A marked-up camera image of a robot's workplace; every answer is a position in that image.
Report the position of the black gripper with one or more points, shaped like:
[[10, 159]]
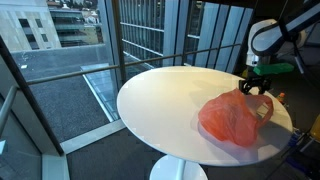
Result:
[[263, 84]]

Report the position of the pink plastic bag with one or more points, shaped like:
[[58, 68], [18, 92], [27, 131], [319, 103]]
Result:
[[235, 117]]

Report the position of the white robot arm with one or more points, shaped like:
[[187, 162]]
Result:
[[273, 37]]

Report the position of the orange-capped bottle on floor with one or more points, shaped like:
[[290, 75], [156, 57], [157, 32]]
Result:
[[281, 98]]

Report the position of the round white table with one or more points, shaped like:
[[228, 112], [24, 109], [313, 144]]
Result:
[[161, 106]]

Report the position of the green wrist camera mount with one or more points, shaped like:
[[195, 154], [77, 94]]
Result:
[[273, 68]]

